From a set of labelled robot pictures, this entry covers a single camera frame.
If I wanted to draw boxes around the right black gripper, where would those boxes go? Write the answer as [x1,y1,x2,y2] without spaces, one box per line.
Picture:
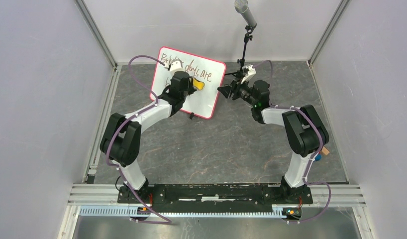
[217,75,257,107]

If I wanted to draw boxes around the yellow bone-shaped eraser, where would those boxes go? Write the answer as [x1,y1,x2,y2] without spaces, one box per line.
[192,78,205,91]

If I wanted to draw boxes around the pink framed whiteboard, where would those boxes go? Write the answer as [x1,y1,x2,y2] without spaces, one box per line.
[150,46,226,119]

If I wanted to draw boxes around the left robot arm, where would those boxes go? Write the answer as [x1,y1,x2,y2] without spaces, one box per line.
[100,71,196,203]

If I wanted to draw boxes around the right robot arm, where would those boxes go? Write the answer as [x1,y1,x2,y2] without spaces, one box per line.
[217,80,329,203]

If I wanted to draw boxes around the black microphone tripod stand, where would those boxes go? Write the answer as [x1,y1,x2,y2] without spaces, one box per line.
[224,25,255,77]

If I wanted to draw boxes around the grey microphone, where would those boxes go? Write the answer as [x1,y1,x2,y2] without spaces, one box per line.
[234,0,257,28]

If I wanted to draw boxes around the blue toy brick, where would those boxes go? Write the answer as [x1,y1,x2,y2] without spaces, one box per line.
[314,154,322,161]

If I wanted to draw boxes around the wooden block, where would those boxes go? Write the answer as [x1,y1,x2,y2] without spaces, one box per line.
[320,147,330,156]

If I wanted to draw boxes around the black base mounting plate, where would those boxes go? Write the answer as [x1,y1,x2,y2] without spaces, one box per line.
[117,183,313,214]

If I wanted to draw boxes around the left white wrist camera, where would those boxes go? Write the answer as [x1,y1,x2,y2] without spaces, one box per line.
[164,59,184,75]

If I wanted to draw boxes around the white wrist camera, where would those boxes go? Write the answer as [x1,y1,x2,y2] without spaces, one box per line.
[240,65,256,84]
[164,59,184,75]

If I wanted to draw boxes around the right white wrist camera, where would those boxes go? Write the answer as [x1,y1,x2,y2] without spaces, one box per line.
[240,65,256,84]

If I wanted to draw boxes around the slotted cable duct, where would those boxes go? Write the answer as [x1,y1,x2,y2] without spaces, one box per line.
[79,206,302,219]

